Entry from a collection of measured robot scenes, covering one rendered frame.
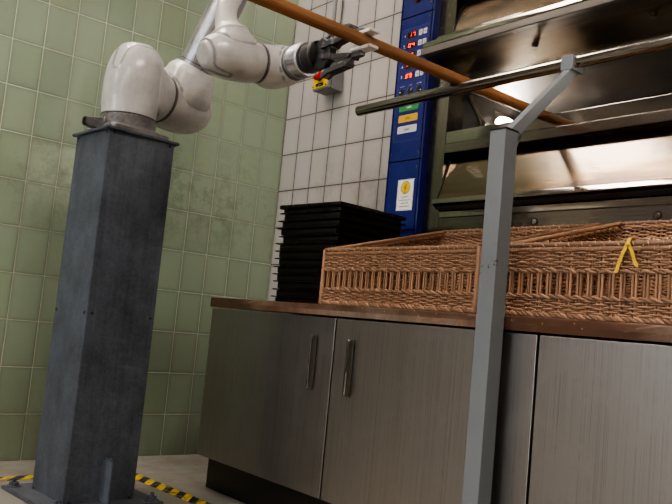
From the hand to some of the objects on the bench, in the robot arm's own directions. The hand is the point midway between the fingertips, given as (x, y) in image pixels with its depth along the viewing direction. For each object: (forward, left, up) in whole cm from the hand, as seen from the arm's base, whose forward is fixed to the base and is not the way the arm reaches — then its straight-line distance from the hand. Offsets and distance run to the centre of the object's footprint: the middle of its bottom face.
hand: (364, 41), depth 181 cm
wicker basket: (-1, +42, -61) cm, 74 cm away
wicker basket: (+60, +38, -61) cm, 94 cm away
